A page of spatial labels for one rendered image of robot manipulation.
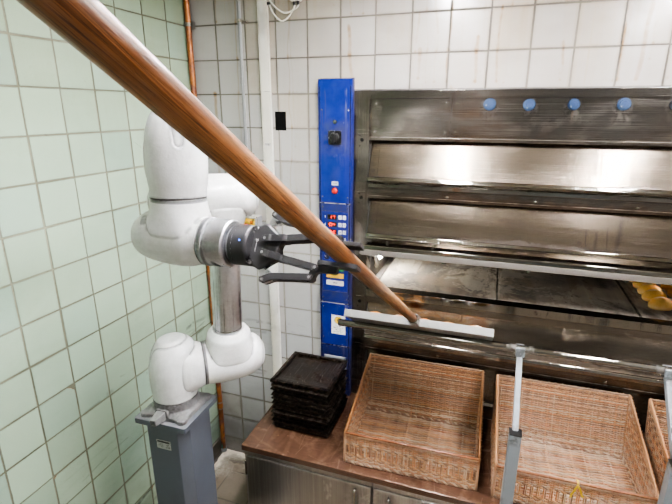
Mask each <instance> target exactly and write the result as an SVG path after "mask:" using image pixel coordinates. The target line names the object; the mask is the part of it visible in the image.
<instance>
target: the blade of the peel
mask: <svg viewBox="0 0 672 504"><path fill-rule="evenodd" d="M344 316H346V317H348V318H350V319H352V320H354V321H360V322H367V323H374V324H380V325H387V326H394V327H401V328H408V329H415V330H422V331H429V332H435V333H442V334H449V335H456V336H463V337H470V338H477V339H483V340H490V341H492V340H493V338H494V329H489V328H482V327H475V326H468V325H460V324H453V323H446V322H439V321H431V320H424V319H420V325H419V326H415V325H411V324H409V323H408V322H407V319H406V318H405V317H402V316H395V315H388V314H381V313H373V312H366V311H359V310H352V309H345V312H344Z"/></svg>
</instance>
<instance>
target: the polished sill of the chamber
mask: <svg viewBox="0 0 672 504"><path fill-rule="evenodd" d="M388 288H389V289H390V290H391V291H392V292H393V293H394V294H395V295H396V296H397V297H398V298H399V299H400V300H402V301H409V302H417V303H425V304H433V305H441V306H449V307H456V308H464V309H472V310H480V311H488V312H496V313H503V314H511V315H519V316H527V317H535V318H543V319H550V320H558V321H566V322H574V323H582V324H590V325H597V326H605V327H613V328H621V329H629V330H637V331H644V332H652V333H660V334H668V335H672V321H668V320H660V319H652V318H643V317H635V316H627V315H618V314H610V313H602V312H593V311H585V310H577V309H568V308H560V307H551V306H543V305H535V304H526V303H518V302H510V301H501V300H493V299H485V298H476V297H468V296H460V295H451V294H443V293H435V292H426V291H418V290H409V289H401V288H393V287H388ZM366 296H370V297H378V298H380V297H379V296H378V295H377V294H375V293H374V292H373V291H372V290H370V289H369V288H368V287H367V288H366Z"/></svg>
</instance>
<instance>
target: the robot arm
mask: <svg viewBox="0 0 672 504"><path fill-rule="evenodd" d="M143 161H144V170H145V175H146V178H147V183H148V187H149V192H148V194H147V206H148V209H149V210H148V211H146V212H145V213H143V214H142V215H140V216H139V217H138V218H137V219H136V220H135V221H134V223H133V225H132V228H131V241H132V244H133V246H134V248H135V249H136V250H137V251H138V252H139V253H140V254H142V255H144V256H145V257H148V258H150V259H153V260H156V261H159V262H163V263H167V264H171V265H178V266H197V265H207V266H209V267H210V283H211V298H212V313H213V325H212V326H211V327H210V328H209V330H208V332H207V336H206V341H201V342H199V341H193V339H192V337H190V336H189V335H187V334H184V333H179V332H172V333H167V334H164V335H162V336H161V337H159V338H158V339H157V340H156V342H155V343H154V345H153V347H152V350H151V353H150V358H149V366H148V370H149V381H150V387H151V391H152V395H153V402H152V403H151V404H150V405H149V406H148V407H146V408H145V409H143V410H142V411H141V417H148V418H151V419H150V425H151V426H153V427H156V426H157V425H159V424H161V423H162V422H164V421H167V422H171V423H175V424H177V425H178V426H184V425H186V424H187V423H188V420H189V419H190V418H191V417H192V416H193V415H194V414H195V413H196V412H197V411H198V410H199V409H200V408H201V407H202V406H203V405H204V404H205V403H206V402H207V401H209V400H210V399H211V393H207V392H199V391H198V389H199V388H201V387H203V386H205V385H207V384H214V383H222V382H227V381H231V380H235V379H239V378H242V377H245V376H247V375H250V374H251V373H253V372H255V371H256V370H258V369H259V368H260V367H261V365H262V364H263V363H264V359H265V349H264V344H263V342H262V340H261V339H260V337H259V336H258V335H256V334H255V333H251V332H250V328H249V327H248V326H247V325H246V324H245V323H244V322H242V298H241V265H242V266H250V267H255V268H256V269H258V270H259V273H260V277H259V279H258V280H259V282H261V283H263V284H265V285H268V284H271V283H274V282H299V283H315V282H316V278H317V276H318V275H319V274H330V275H338V272H339V270H344V271H351V272H359V273H360V272H361V268H360V267H359V266H358V265H356V264H348V263H340V262H333V261H325V260H318V261H317V264H318V265H317V264H315V263H311V262H307V261H304V260H300V259H297V258H293V257H289V256H286V255H283V249H284V247H285V246H287V245H293V244H313V242H312V241H310V240H309V239H308V238H307V237H305V236H304V235H303V234H280V233H279V232H278V231H277V230H276V229H275V227H276V226H279V227H280V226H283V224H284V225H286V226H289V227H293V226H292V225H291V224H290V223H288V222H287V221H286V220H285V219H283V218H282V217H281V216H280V215H278V214H277V213H276V212H275V211H274V212H273V213H272V216H273V218H272V219H271V221H270V222H269V224H264V225H261V226H257V225H247V224H244V222H245V219H246V216H249V215H252V214H253V213H254V212H255V211H256V209H257V207H258V205H259V198H258V197H256V196H255V195H254V194H253V193H252V192H250V191H249V190H248V189H247V188H245V187H244V186H243V185H242V184H240V183H239V182H238V181H237V180H236V179H234V178H233V177H232V176H231V175H229V174H208V157H207V156H206V155H205V154H204V153H202V152H201V151H200V150H199V149H198V148H196V147H195V146H194V145H193V144H191V143H190V142H189V141H188V140H187V139H185V138H184V137H183V136H182V135H180V134H179V133H178V132H177V131H175V130H174V129H173V128H172V127H171V126H169V125H168V124H167V123H166V122H164V121H163V120H162V119H161V118H160V117H158V116H157V115H156V114H155V113H153V112H151V113H150V114H149V117H148V119H147V122H146V125H145V130H144V142H143ZM278 262H279V263H282V264H287V265H290V266H294V267H297V268H301V269H304V270H308V271H309V273H272V272H271V271H266V269H268V268H269V267H271V266H273V265H275V264H276V263H278Z"/></svg>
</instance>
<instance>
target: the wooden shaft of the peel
mask: <svg viewBox="0 0 672 504"><path fill-rule="evenodd" d="M16 1H17V2H18V3H20V4H21V5H22V6H23V7H25V8H26V9H27V10H28V11H30V12H31V13H32V14H33V15H34V16H36V17H37V18H38V19H39V20H41V21H42V22H43V23H44V24H45V25H47V26H48V27H49V28H50V29H52V30H53V31H54V32H55V33H57V34H58V35H59V36H60V37H61V38H63V39H64V40H65V41H66V42H68V43H69V44H70V45H71V46H72V47H74V48H75V49H76V50H77V51H79V52H80V53H81V54H82V55H83V56H85V57H86V58H87V59H88V60H90V61H91V62H92V63H93V64H95V65H96V66H97V67H98V68H99V69H101V70H102V71H103V72H104V73H106V74H107V75H108V76H109V77H110V78H112V79H113V80H114V81H115V82H117V83H118V84H119V85H120V86H122V87H123V88H124V89H125V90H126V91H128V92H129V93H130V94H131V95H133V96H134V97H135V98H136V99H137V100H139V101H140V102H141V103H142V104H144V105H145V106H146V107H147V108H148V109H150V110H151V111H152V112H153V113H155V114H156V115H157V116H158V117H160V118H161V119H162V120H163V121H164V122H166V123H167V124H168V125H169V126H171V127H172V128H173V129H174V130H175V131H177V132H178V133H179V134H180V135H182V136H183V137H184V138H185V139H187V140H188V141H189V142H190V143H191V144H193V145H194V146H195V147H196V148H198V149H199V150H200V151H201V152H202V153H204V154H205V155H206V156H207V157H209V158H210V159H211V160H212V161H213V162H215V163H216V164H217V165H218V166H220V167H221V168H222V169H223V170H225V171H226V172H227V173H228V174H229V175H231V176H232V177H233V178H234V179H236V180H237V181H238V182H239V183H240V184H242V185H243V186H244V187H245V188H247V189H248V190H249V191H250V192H252V193H253V194H254V195H255V196H256V197H258V198H259V199H260V200H261V201H263V202H264V203H265V204H266V205H267V206H269V207H270V208H271V209H272V210H274V211H275V212H276V213H277V214H278V215H280V216H281V217H282V218H283V219H285V220H286V221H287V222H288V223H290V224H291V225H292V226H293V227H294V228H296V229H297V230H298V231H299V232H301V233H302V234H303V235H304V236H305V237H307V238H308V239H309V240H310V241H312V242H313V243H314V244H315V245H317V246H318V247H319V248H320V249H321V250H323V251H324V252H325V253H326V254H328V255H329V256H330V257H331V258H332V259H334V260H335V261H336V262H340V263H348V264H356V265H358V266H359V267H360V268H361V272H360V273H359V272H351V271H348V272H350V273H351V274H352V275H353V276H355V277H356V278H357V279H358V280H359V281H361V282H362V283H363V284H364V285H366V286H367V287H368V288H369V289H370V290H372V291H373V292H374V293H375V294H377V295H378V296H379V297H380V298H382V299H383V300H384V301H385V302H386V303H388V304H389V305H390V306H391V307H393V308H394V309H395V310H396V311H397V312H399V313H400V314H401V315H402V316H404V317H405V318H406V319H407V320H408V321H410V322H415V321H416V320H417V317H416V315H415V314H414V313H413V312H412V311H411V310H410V309H409V308H408V307H407V306H406V305H405V304H404V303H403V302H402V301H401V300H400V299H399V298H398V297H397V296H396V295H395V294H394V293H393V292H392V291H391V290H390V289H389V288H388V287H387V286H386V285H385V284H384V283H383V282H382V281H381V280H380V279H379V278H378V277H377V276H376V275H375V274H374V273H373V272H372V271H370V270H369V269H368V268H367V267H366V266H365V265H364V264H363V263H362V262H361V261H360V260H359V259H358V258H357V257H356V256H355V255H354V254H353V253H352V252H351V251H350V250H349V249H348V248H347V247H346V246H345V245H344V244H343V243H342V242H341V241H340V240H339V239H338V238H337V237H336V236H335V235H334V234H333V233H332V232H331V231H330V230H329V229H328V228H327V227H326V226H325V225H324V224H323V223H322V222H321V221H320V220H319V219H318V218H317V217H316V216H315V215H314V214H313V213H312V212H311V211H310V210H309V209H308V208H307V207H306V206H305V205H304V204H303V203H302V202H301V201H300V200H299V199H298V198H297V197H296V196H295V195H294V194H293V193H292V192H291V191H290V190H289V189H288V188H287V187H286V186H285V185H284V184H283V183H282V182H281V181H280V180H279V179H278V178H277V177H276V176H275V175H274V174H273V173H272V172H271V171H270V170H269V169H268V168H267V167H266V166H265V165H264V164H263V163H262V162H261V161H260V160H259V159H258V158H257V157H256V156H255V155H254V154H253V153H252V152H251V151H250V150H249V149H248V148H247V147H246V146H245V145H244V144H243V143H242V142H241V141H240V140H239V139H238V138H237V137H236V136H235V135H234V134H233V133H232V132H231V131H230V130H228V129H227V128H226V127H225V126H224V125H223V124H222V123H221V122H220V121H219V120H218V119H217V118H216V117H215V116H214V115H213V114H212V113H211V112H210V111H209V110H208V109H207V108H206V107H205V106H204V105H203V104H202V103H201V102H200V101H199V100H198V99H197V98H196V97H195V96H194V95H193V94H192V93H191V92H190V91H189V90H188V89H187V88H186V87H185V86H184V85H183V84H182V83H181V82H180V81H179V80H178V79H177V78H176V77H175V76H174V75H173V74H172V73H171V72H170V71H169V70H168V69H167V68H166V67H165V66H164V65H163V64H162V63H161V62H160V61H159V60H158V59H157V58H156V57H155V56H154V55H153V54H152V53H151V52H150V51H149V50H148V49H147V48H146V47H145V46H144V45H143V44H142V43H141V42H140V41H139V40H138V39H137V38H136V37H135V36H134V35H133V34H132V33H131V32H130V31H129V30H128V29H127V28H126V27H125V26H124V25H123V24H122V23H121V22H120V21H119V20H118V19H117V18H116V17H115V16H114V15H113V14H112V13H111V12H110V11H109V10H108V9H107V8H106V7H105V6H104V5H103V4H102V3H101V2H100V1H99V0H16Z"/></svg>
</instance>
